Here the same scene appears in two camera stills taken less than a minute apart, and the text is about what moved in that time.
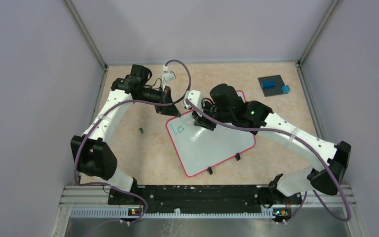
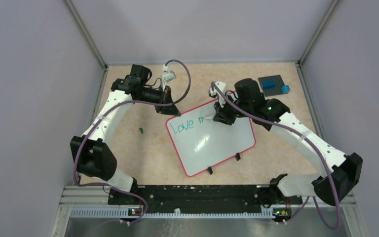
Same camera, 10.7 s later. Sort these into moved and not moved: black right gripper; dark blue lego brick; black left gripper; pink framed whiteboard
Moved: black right gripper
Not moved: pink framed whiteboard; black left gripper; dark blue lego brick
